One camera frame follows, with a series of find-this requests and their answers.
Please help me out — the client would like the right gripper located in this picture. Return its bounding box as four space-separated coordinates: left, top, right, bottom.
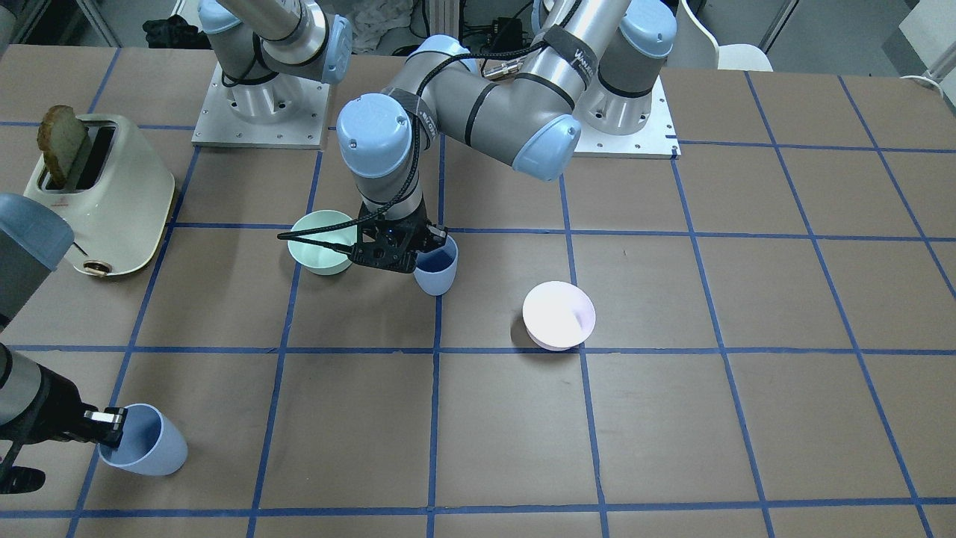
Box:
2 365 128 449

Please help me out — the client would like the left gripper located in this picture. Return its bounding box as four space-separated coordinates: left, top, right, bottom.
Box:
347 200 448 273

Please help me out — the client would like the blue cup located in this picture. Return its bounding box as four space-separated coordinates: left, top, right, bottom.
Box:
98 403 188 476
413 235 459 297

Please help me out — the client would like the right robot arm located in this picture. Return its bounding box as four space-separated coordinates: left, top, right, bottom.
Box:
2 1 332 466

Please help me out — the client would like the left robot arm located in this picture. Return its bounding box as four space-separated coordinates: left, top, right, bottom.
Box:
337 1 678 273

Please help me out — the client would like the green bowl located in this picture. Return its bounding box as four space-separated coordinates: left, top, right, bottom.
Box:
288 210 359 276

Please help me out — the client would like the pink bowl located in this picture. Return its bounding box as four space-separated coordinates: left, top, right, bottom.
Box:
522 280 597 351

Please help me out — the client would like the cream toaster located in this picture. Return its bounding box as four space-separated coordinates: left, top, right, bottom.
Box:
24 114 176 278

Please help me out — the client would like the bread slice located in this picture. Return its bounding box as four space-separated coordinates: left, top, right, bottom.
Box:
37 105 92 190

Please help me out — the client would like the white chair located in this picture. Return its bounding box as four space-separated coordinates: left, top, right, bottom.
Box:
665 1 774 72

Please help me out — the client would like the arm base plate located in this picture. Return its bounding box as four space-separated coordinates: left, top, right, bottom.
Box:
574 77 682 159
191 66 332 150

